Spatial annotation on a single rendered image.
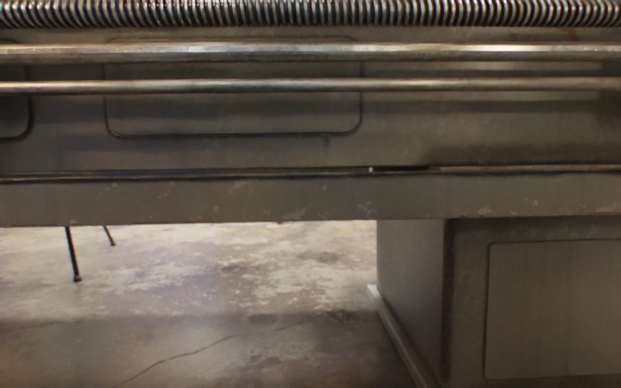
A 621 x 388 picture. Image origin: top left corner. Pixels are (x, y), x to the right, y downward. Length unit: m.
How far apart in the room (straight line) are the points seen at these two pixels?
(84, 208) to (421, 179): 0.45
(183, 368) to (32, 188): 0.55
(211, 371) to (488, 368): 0.59
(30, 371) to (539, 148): 1.22
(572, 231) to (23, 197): 0.87
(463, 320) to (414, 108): 0.40
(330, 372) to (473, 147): 0.58
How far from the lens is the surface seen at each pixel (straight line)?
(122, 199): 0.48
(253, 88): 0.53
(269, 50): 0.54
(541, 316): 0.76
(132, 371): 0.95
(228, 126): 0.61
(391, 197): 0.44
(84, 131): 0.72
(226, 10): 0.56
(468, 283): 0.66
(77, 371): 1.01
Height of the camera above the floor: 0.47
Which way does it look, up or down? 5 degrees down
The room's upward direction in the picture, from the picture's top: 1 degrees counter-clockwise
